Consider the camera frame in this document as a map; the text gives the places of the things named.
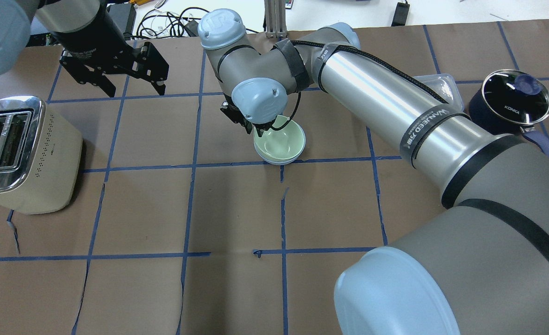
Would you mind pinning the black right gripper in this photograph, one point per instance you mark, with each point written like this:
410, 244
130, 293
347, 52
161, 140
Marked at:
232, 114

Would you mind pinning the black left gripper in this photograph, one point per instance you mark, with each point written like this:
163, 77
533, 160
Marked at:
84, 40

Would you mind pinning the green bowl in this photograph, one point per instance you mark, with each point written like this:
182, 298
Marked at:
285, 143

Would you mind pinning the blue bowl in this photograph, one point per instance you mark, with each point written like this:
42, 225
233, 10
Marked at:
276, 161

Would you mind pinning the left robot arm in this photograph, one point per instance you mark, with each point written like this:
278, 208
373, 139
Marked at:
57, 16

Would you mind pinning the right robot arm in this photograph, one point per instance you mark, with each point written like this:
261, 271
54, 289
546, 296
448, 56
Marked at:
279, 237

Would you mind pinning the cream toaster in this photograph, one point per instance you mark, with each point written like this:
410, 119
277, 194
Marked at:
40, 153

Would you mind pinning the black power adapter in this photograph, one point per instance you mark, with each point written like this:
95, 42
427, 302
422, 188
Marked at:
400, 14

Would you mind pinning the clear plastic lidded container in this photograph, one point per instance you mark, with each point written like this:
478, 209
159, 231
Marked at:
444, 85

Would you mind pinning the blue pot with glass lid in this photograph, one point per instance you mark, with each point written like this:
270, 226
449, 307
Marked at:
512, 102

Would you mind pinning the aluminium frame post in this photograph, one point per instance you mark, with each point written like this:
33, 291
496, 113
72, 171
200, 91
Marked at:
275, 19

